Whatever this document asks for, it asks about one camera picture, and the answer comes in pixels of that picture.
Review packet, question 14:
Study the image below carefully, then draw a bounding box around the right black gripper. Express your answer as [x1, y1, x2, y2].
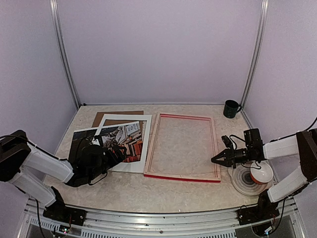
[211, 144, 253, 169]

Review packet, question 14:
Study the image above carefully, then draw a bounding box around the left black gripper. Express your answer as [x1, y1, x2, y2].
[89, 145, 127, 180]

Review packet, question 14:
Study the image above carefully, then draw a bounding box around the cat and books photo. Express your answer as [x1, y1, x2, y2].
[68, 121, 143, 163]

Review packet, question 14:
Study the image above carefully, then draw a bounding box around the white photo mat board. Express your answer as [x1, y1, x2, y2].
[93, 113, 152, 174]

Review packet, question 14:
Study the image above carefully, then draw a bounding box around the red wooden picture frame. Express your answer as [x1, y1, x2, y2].
[144, 113, 221, 183]

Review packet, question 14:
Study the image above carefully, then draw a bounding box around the clear acrylic sheet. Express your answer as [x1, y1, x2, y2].
[150, 115, 214, 177]

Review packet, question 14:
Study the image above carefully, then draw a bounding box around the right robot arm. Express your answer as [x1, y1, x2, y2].
[211, 126, 317, 225]

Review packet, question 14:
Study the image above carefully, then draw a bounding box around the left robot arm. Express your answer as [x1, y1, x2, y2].
[0, 130, 126, 221]

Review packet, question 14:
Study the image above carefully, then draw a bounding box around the clear glass plate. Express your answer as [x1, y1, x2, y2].
[228, 165, 274, 196]

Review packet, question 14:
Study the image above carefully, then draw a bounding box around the white orange bowl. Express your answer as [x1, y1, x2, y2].
[250, 161, 273, 184]

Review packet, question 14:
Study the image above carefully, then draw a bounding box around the brown backing board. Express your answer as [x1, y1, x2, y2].
[92, 111, 144, 128]

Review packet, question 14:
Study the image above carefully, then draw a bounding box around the dark green mug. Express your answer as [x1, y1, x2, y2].
[223, 100, 242, 119]

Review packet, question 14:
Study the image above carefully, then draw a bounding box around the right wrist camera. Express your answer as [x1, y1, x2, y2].
[221, 135, 235, 149]

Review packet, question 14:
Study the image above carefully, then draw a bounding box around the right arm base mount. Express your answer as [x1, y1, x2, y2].
[237, 206, 280, 226]

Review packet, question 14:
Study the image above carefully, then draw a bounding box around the front aluminium rail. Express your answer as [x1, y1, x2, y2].
[17, 198, 306, 238]

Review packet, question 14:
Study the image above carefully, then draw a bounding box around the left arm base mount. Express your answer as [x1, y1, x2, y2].
[43, 207, 87, 226]

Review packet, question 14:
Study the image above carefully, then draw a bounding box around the right aluminium post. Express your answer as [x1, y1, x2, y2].
[241, 0, 269, 105]

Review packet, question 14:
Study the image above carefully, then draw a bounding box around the aluminium post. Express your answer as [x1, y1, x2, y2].
[241, 0, 269, 105]
[50, 0, 81, 110]

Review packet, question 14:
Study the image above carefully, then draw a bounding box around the left aluminium post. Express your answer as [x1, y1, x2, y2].
[50, 0, 81, 110]

